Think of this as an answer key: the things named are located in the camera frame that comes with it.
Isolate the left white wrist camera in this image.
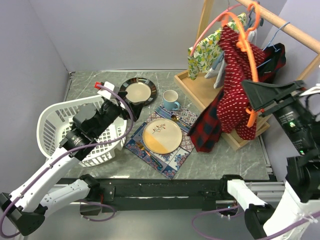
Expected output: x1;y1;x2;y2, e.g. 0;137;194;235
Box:
94;81;116;100

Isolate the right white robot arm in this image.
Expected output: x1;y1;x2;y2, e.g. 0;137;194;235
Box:
218;80;320;240

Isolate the dark blue hanger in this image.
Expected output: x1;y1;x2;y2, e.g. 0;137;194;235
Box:
209;9;264;71

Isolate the gold spoon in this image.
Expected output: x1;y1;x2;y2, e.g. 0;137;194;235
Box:
170;114;191;130

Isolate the pink hanger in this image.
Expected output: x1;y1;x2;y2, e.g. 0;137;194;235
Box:
189;0;242;56

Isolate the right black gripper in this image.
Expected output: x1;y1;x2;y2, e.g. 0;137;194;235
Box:
238;74;316;149

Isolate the cream and yellow plate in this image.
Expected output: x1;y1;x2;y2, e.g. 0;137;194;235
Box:
142;118;183;155

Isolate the patterned blue placemat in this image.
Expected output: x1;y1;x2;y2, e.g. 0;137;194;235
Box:
125;104;198;179

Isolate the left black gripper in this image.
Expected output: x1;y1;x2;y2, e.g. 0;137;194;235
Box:
92;91;145;138

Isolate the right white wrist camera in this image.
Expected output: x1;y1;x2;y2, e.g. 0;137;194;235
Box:
299;83;320;97

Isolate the red polka dot skirt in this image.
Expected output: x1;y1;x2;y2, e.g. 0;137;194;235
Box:
217;25;257;141

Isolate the orange plastic hanger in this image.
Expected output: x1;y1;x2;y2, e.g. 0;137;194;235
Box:
218;11;264;128

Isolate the dark rimmed striped plate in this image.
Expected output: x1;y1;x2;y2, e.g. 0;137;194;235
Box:
119;77;158;107

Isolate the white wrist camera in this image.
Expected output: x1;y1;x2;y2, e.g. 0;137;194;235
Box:
299;83;320;97
94;81;116;100

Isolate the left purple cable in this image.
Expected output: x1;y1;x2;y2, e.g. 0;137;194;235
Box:
0;83;133;237

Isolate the red plaid garment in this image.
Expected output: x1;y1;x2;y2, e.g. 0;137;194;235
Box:
187;43;286;153

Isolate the white cloth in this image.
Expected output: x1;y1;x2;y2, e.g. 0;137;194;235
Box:
204;28;258;90

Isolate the gold fork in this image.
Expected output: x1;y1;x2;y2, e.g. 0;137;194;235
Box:
135;141;163;169

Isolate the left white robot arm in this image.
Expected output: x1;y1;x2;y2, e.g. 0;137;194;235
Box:
0;91;145;236

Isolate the light blue wire hanger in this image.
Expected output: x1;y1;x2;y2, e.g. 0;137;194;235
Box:
257;21;291;68

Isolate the wooden clothes rack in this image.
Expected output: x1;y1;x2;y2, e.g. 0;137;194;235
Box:
174;7;320;151

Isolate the white plastic laundry basket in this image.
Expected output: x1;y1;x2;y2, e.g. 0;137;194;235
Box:
36;94;128;168

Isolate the blue ceramic mug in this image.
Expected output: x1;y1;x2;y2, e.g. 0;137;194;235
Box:
162;90;180;111

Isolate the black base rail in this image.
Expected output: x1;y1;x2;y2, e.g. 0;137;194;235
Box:
57;174;286;213

